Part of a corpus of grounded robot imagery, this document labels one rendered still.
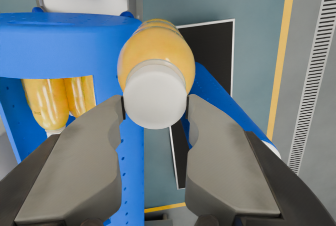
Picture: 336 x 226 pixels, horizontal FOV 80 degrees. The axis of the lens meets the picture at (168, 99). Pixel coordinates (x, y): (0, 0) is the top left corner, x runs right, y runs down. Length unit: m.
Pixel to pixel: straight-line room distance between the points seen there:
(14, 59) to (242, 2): 1.50
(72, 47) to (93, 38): 0.03
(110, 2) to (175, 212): 2.42
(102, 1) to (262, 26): 1.35
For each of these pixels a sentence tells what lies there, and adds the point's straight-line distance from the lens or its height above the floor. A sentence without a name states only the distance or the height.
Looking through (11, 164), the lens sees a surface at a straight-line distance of 0.86.
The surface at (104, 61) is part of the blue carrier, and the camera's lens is 0.32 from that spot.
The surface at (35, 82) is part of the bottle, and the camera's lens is 0.44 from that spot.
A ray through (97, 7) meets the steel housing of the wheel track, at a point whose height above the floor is 0.93.
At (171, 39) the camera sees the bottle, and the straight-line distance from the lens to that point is 0.16.
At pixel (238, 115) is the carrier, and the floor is 0.89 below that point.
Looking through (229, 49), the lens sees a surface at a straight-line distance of 1.50.
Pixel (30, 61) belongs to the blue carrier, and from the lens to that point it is 0.32.
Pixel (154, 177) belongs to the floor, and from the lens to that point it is 2.21.
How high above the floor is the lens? 1.50
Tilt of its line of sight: 63 degrees down
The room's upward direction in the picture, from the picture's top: 167 degrees clockwise
